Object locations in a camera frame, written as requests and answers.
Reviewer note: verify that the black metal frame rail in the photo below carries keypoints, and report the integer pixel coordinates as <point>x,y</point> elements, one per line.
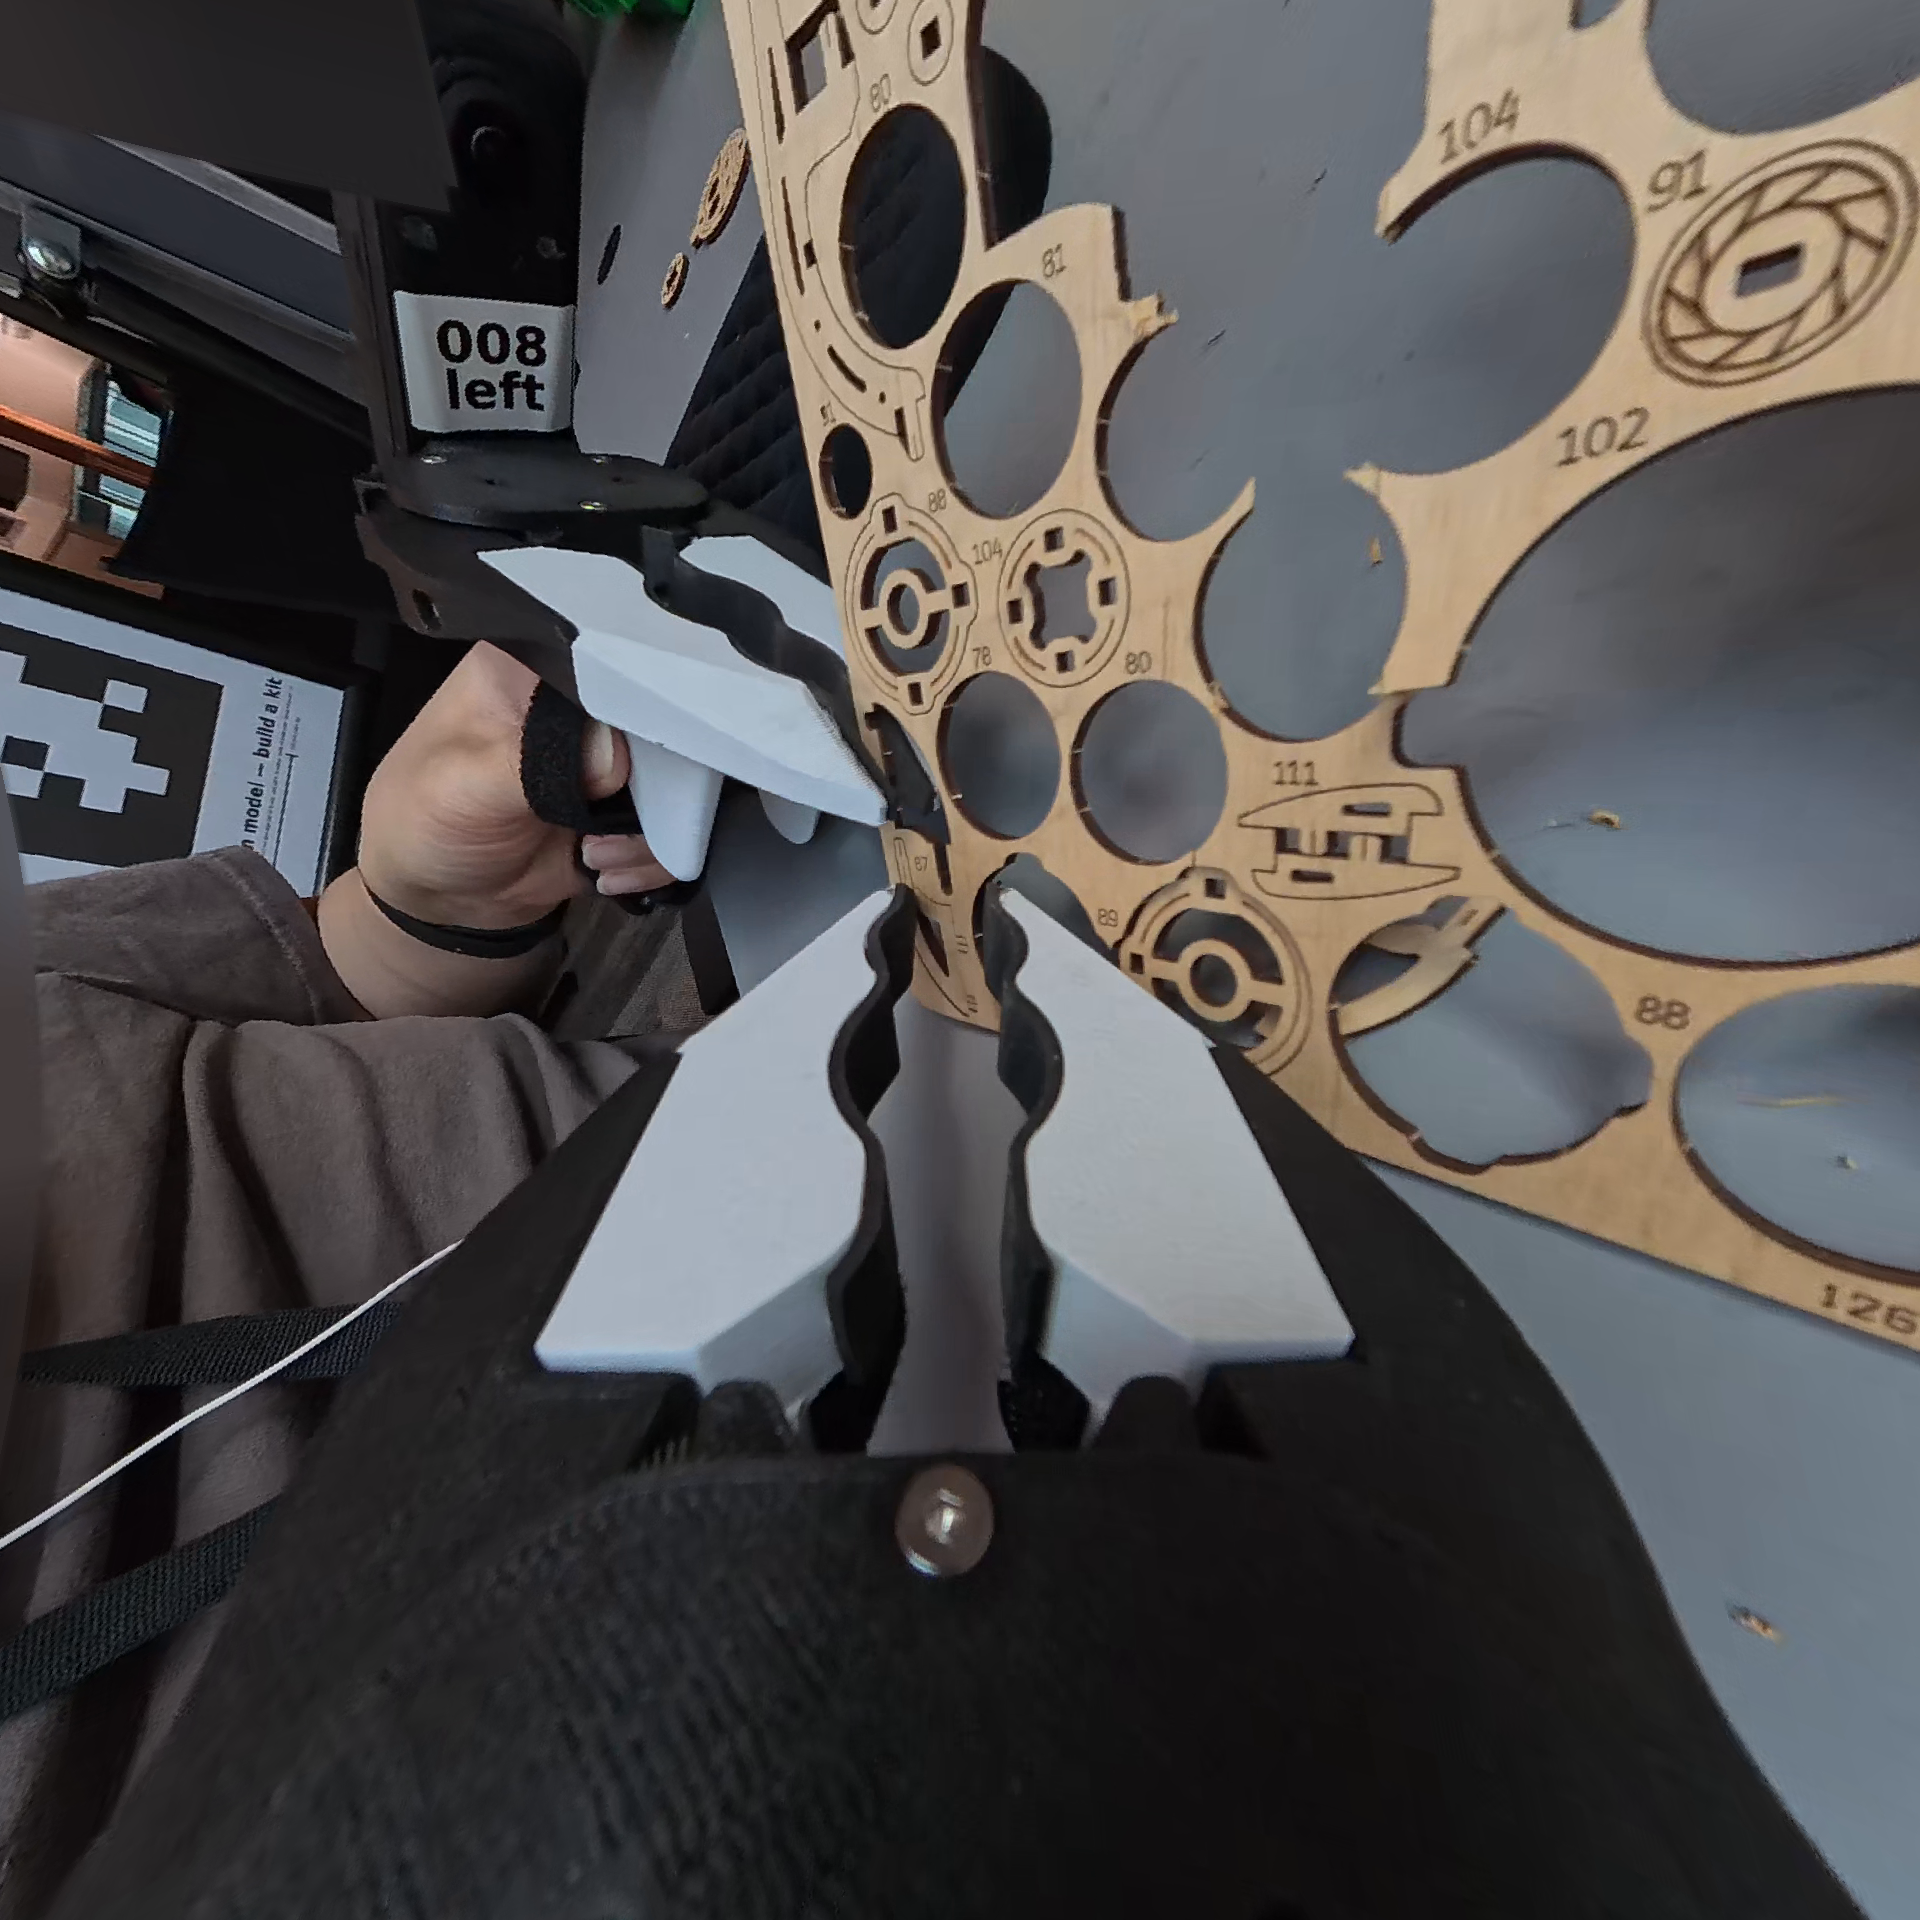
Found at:
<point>196,247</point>

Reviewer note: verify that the metal corner bracket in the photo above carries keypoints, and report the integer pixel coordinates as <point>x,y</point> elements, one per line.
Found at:
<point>51,247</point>

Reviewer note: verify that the person's left forearm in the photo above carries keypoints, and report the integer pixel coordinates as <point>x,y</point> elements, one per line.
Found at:
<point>494,974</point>

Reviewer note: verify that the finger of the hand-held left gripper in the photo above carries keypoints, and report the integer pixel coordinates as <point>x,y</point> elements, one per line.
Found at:
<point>676,682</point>
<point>758,575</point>

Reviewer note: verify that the person's left hand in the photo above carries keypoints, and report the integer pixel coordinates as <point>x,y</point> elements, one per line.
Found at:
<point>451,810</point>

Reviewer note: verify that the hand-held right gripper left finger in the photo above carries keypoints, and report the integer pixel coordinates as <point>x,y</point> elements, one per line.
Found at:
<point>720,1202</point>

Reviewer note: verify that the laser-cut plywood parts sheet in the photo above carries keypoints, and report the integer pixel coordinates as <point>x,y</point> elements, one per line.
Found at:
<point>1599,451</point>

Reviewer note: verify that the black quilted pad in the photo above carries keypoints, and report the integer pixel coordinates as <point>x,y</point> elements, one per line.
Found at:
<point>734,422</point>

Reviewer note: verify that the small wooden gear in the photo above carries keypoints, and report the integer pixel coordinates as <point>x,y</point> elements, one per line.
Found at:
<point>727,182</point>

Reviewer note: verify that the framed black-white marker sign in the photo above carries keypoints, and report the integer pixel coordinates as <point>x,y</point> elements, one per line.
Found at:
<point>255,734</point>

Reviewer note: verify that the black wrist band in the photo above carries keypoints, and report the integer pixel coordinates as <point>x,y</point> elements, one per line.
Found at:
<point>451,933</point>

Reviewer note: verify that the green object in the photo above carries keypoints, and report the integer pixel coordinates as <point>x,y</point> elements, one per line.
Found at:
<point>638,11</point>

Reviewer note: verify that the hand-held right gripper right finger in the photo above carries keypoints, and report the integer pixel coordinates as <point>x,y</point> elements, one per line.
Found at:
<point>1155,1202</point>

